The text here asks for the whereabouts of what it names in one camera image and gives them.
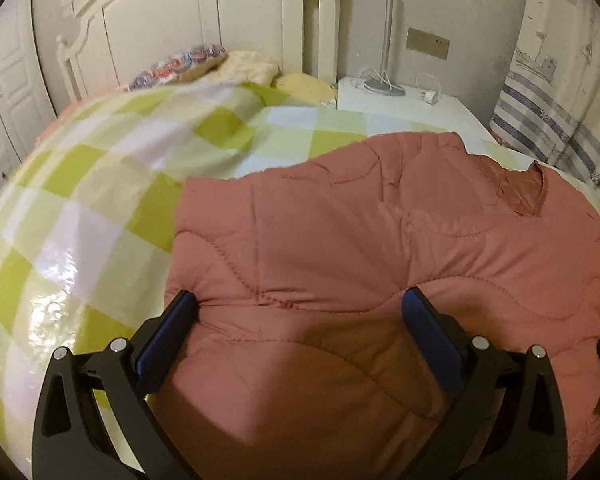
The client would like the brass wall socket plate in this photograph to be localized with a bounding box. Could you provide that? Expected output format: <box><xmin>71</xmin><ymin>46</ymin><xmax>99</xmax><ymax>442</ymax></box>
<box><xmin>406</xmin><ymin>27</ymin><xmax>451</xmax><ymax>60</ymax></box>

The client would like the pale yellow floral pillow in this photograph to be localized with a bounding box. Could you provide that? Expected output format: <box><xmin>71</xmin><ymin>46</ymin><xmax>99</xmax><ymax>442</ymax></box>
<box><xmin>207</xmin><ymin>51</ymin><xmax>281</xmax><ymax>86</ymax></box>

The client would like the silver desk lamp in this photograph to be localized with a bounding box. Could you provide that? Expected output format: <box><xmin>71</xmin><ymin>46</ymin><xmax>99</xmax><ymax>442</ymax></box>
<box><xmin>367</xmin><ymin>0</ymin><xmax>406</xmax><ymax>97</ymax></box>

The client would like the sailboat print curtain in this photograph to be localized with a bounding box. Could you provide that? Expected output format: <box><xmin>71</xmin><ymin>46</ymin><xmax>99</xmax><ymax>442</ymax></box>
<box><xmin>490</xmin><ymin>0</ymin><xmax>600</xmax><ymax>196</ymax></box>

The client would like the white wooden bed headboard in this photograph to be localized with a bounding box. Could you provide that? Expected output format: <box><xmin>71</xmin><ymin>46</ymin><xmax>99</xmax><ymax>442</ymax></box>
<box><xmin>55</xmin><ymin>0</ymin><xmax>341</xmax><ymax>103</ymax></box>

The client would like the white lamp cable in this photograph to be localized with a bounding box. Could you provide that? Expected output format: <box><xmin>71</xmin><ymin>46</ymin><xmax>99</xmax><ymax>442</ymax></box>
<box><xmin>354</xmin><ymin>67</ymin><xmax>381</xmax><ymax>92</ymax></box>

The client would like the plain yellow pillow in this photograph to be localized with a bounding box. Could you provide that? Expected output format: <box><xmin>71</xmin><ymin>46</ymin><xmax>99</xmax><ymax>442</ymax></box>
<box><xmin>275</xmin><ymin>74</ymin><xmax>338</xmax><ymax>108</ymax></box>

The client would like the white wardrobe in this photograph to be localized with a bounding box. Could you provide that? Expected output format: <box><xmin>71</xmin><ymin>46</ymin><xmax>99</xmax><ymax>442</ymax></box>
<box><xmin>0</xmin><ymin>0</ymin><xmax>56</xmax><ymax>216</ymax></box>

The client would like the white nightstand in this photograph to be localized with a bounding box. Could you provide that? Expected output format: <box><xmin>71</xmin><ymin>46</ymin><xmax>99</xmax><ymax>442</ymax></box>
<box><xmin>336</xmin><ymin>76</ymin><xmax>501</xmax><ymax>147</ymax></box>

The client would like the white charger with cable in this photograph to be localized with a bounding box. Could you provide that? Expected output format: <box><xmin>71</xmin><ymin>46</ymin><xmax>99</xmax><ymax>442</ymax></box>
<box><xmin>415</xmin><ymin>74</ymin><xmax>442</xmax><ymax>106</ymax></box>

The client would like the green checkered blanket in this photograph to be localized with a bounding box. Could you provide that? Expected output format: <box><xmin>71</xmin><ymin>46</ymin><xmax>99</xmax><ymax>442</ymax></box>
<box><xmin>0</xmin><ymin>81</ymin><xmax>600</xmax><ymax>480</ymax></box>

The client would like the patterned red blue pillow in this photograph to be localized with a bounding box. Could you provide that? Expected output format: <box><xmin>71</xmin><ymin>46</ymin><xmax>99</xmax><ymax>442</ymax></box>
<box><xmin>125</xmin><ymin>44</ymin><xmax>227</xmax><ymax>92</ymax></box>

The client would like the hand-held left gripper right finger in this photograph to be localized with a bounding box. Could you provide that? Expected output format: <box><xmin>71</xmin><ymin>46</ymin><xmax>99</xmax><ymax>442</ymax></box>
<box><xmin>401</xmin><ymin>287</ymin><xmax>569</xmax><ymax>480</ymax></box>

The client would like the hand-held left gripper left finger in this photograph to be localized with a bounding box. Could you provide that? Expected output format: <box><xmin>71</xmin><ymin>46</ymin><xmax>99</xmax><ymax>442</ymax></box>
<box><xmin>31</xmin><ymin>289</ymin><xmax>201</xmax><ymax>480</ymax></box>

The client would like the pink quilted jacket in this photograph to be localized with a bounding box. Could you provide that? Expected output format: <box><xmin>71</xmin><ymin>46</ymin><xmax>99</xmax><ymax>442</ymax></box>
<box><xmin>147</xmin><ymin>131</ymin><xmax>600</xmax><ymax>480</ymax></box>

